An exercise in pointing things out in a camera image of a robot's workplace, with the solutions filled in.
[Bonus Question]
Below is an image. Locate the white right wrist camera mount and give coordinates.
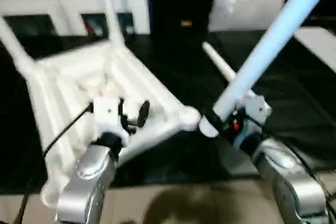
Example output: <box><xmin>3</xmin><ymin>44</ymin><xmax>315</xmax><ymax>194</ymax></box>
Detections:
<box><xmin>233</xmin><ymin>94</ymin><xmax>272</xmax><ymax>146</ymax></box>

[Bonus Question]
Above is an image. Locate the white cabinet with glass doors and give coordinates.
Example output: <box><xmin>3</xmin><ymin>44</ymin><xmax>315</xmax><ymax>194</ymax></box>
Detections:
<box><xmin>0</xmin><ymin>0</ymin><xmax>150</xmax><ymax>36</ymax></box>

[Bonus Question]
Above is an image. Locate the white plastic table leg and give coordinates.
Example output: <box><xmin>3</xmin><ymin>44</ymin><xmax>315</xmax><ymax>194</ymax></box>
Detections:
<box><xmin>198</xmin><ymin>0</ymin><xmax>331</xmax><ymax>138</ymax></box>
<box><xmin>202</xmin><ymin>41</ymin><xmax>257</xmax><ymax>99</ymax></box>
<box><xmin>96</xmin><ymin>0</ymin><xmax>125</xmax><ymax>49</ymax></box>
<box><xmin>0</xmin><ymin>16</ymin><xmax>37</xmax><ymax>78</ymax></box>

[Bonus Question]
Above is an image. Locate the black mat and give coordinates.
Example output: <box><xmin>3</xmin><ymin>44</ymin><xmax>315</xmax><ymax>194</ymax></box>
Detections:
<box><xmin>0</xmin><ymin>31</ymin><xmax>336</xmax><ymax>196</ymax></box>

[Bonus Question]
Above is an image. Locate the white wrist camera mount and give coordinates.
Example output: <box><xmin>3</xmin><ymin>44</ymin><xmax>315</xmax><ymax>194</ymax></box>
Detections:
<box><xmin>93</xmin><ymin>97</ymin><xmax>131</xmax><ymax>143</ymax></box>
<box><xmin>233</xmin><ymin>94</ymin><xmax>272</xmax><ymax>146</ymax></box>

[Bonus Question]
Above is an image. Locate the white flat panel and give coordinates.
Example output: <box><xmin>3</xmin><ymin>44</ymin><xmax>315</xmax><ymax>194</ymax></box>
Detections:
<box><xmin>293</xmin><ymin>28</ymin><xmax>336</xmax><ymax>72</ymax></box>

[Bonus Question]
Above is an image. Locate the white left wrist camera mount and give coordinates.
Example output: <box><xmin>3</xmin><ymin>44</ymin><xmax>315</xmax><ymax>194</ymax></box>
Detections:
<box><xmin>93</xmin><ymin>97</ymin><xmax>131</xmax><ymax>143</ymax></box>

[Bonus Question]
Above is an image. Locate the white plastic table top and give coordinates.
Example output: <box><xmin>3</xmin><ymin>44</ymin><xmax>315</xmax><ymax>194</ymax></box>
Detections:
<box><xmin>26</xmin><ymin>42</ymin><xmax>203</xmax><ymax>206</ymax></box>

